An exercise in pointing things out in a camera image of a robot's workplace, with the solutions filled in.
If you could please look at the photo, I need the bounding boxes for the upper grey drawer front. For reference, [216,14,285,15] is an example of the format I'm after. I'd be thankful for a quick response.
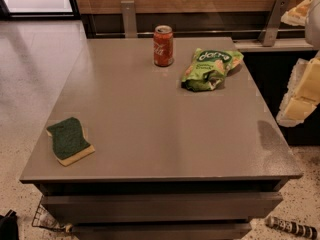
[42,192,282,224]

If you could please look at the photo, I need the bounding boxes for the left metal wall bracket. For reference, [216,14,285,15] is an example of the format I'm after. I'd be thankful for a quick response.
[121,0,138,38]

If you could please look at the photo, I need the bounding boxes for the red soda can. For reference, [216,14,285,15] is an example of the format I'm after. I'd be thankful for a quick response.
[153,25,173,67]

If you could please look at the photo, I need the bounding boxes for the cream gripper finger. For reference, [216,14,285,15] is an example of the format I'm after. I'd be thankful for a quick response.
[276,57,320,127]
[281,0,313,26]

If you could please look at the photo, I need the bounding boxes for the grey drawer cabinet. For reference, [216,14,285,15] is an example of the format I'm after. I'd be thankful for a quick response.
[21,38,300,228]

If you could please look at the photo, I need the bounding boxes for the right metal wall bracket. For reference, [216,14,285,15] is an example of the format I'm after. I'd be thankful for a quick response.
[258,0,290,47]

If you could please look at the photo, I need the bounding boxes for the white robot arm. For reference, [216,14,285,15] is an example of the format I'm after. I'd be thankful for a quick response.
[276,0,320,127]

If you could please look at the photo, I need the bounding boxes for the grey drawer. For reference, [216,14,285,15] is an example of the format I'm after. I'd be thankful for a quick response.
[42,192,282,224]
[72,223,251,240]

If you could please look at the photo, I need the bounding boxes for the metal wall bracket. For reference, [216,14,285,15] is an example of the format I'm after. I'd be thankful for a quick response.
[121,0,138,38]
[258,0,290,47]

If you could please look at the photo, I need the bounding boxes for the black object on floor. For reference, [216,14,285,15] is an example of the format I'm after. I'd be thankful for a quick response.
[0,210,19,240]

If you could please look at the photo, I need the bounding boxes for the black white patterned cylinder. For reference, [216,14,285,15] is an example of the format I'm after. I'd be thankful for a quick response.
[265,216,318,240]

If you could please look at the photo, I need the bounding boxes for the green and yellow sponge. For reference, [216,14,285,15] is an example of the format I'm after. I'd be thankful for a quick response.
[46,117,95,166]

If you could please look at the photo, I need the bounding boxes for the wire basket on floor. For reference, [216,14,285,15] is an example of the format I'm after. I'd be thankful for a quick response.
[32,202,73,233]

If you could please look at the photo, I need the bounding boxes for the green rice chip bag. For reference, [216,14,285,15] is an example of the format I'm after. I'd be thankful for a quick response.
[181,48,244,92]

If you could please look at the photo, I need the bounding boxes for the lower grey drawer front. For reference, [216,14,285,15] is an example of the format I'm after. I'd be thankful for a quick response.
[72,223,251,240]

